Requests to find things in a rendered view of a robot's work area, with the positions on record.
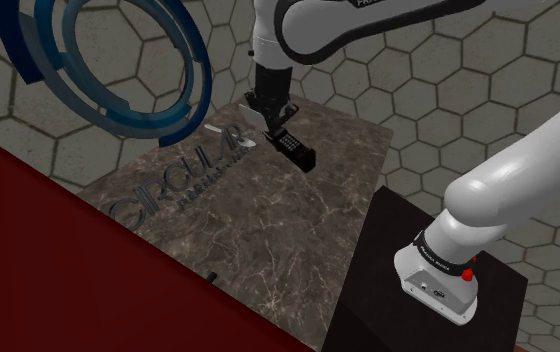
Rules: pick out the black remote control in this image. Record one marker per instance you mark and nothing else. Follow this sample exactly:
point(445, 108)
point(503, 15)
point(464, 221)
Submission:
point(299, 153)

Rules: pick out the small black peg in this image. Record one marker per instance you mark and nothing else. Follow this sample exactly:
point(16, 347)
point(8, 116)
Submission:
point(212, 278)

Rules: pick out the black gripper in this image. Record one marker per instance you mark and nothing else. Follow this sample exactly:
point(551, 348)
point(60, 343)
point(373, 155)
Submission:
point(273, 85)

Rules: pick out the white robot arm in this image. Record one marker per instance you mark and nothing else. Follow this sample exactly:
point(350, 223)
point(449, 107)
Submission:
point(504, 180)

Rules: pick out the dark grey letter sign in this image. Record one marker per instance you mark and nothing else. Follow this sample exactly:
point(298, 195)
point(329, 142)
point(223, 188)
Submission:
point(231, 139)

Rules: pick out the brown marble table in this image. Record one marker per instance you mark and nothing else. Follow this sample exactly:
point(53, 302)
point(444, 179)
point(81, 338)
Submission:
point(270, 234)

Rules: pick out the white flat card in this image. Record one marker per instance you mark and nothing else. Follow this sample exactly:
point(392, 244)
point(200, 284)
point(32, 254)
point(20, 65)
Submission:
point(252, 120)

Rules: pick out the black robot stand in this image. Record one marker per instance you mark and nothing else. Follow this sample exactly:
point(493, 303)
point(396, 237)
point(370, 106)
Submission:
point(382, 292)

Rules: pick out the dark red flat block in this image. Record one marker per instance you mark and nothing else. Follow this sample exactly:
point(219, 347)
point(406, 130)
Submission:
point(41, 253)

